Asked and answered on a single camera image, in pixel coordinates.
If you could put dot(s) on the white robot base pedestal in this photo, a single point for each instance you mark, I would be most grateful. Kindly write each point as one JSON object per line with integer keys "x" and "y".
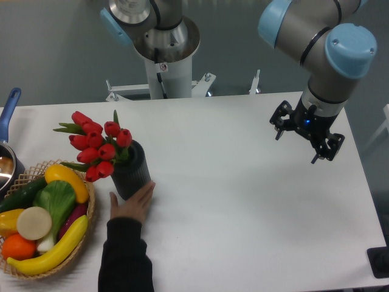
{"x": 165, "y": 40}

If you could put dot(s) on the yellow bell pepper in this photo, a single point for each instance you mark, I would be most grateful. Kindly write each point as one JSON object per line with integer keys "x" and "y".
{"x": 8, "y": 222}

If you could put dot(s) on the dark ribbed vase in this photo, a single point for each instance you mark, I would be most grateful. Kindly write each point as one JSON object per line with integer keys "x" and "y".
{"x": 131, "y": 177}

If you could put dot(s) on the orange fruit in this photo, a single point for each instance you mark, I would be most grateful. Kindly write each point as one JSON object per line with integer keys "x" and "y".
{"x": 19, "y": 248}

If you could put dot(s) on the woven wicker basket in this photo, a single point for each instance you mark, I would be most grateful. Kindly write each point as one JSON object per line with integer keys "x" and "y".
{"x": 27, "y": 177}

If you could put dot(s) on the yellow banana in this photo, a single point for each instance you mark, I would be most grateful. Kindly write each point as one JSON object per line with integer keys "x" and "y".
{"x": 70, "y": 241}

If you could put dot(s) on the black sleeved forearm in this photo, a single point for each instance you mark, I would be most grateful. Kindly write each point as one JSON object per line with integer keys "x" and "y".
{"x": 125, "y": 265}

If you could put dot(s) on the white frame at right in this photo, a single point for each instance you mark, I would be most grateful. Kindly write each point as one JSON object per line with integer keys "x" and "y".
{"x": 382, "y": 131}

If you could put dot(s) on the person's bare hand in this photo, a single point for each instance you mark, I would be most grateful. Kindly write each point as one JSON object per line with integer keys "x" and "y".
{"x": 136, "y": 207}

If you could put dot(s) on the green bok choy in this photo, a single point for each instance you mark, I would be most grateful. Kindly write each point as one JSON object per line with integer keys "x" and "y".
{"x": 58, "y": 198}

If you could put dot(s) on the red tulip bouquet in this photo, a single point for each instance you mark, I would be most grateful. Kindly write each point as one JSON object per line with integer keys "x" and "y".
{"x": 102, "y": 149}

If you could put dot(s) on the black device at edge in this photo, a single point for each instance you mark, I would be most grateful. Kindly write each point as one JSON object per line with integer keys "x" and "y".
{"x": 378, "y": 259}

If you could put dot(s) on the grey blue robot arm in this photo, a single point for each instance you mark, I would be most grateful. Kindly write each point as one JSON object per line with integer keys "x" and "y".
{"x": 337, "y": 55}

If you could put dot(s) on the yellow squash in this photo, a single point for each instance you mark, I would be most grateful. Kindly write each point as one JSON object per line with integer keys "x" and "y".
{"x": 63, "y": 173}

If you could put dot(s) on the green cucumber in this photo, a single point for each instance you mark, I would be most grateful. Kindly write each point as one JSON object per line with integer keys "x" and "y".
{"x": 24, "y": 196}

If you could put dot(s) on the blue handled saucepan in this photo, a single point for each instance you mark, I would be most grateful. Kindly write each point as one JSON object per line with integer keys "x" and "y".
{"x": 11, "y": 166}

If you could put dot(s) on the purple sweet potato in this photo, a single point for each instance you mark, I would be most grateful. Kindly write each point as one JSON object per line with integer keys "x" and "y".
{"x": 78, "y": 211}

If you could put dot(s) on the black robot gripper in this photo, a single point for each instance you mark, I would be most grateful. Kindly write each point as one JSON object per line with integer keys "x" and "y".
{"x": 309, "y": 125}

